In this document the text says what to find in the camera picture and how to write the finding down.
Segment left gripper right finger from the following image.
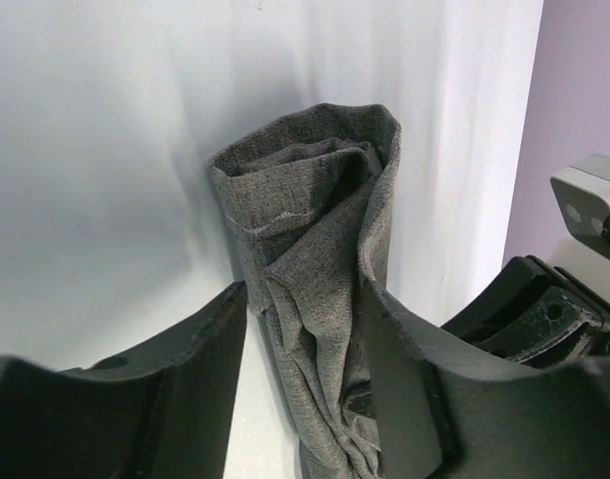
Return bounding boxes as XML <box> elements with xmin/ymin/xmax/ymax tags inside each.
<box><xmin>361</xmin><ymin>282</ymin><xmax>610</xmax><ymax>478</ymax></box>

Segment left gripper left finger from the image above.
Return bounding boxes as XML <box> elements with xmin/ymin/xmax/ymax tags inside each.
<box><xmin>0</xmin><ymin>281</ymin><xmax>247</xmax><ymax>478</ymax></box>

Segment grey cloth napkin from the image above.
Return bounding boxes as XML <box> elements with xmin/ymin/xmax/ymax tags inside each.
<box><xmin>211</xmin><ymin>104</ymin><xmax>401</xmax><ymax>478</ymax></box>

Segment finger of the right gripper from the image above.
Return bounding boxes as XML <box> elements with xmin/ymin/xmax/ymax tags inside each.
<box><xmin>442</xmin><ymin>255</ymin><xmax>610</xmax><ymax>369</ymax></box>

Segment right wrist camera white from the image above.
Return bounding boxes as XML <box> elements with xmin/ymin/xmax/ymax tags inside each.
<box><xmin>550</xmin><ymin>154</ymin><xmax>610</xmax><ymax>260</ymax></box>

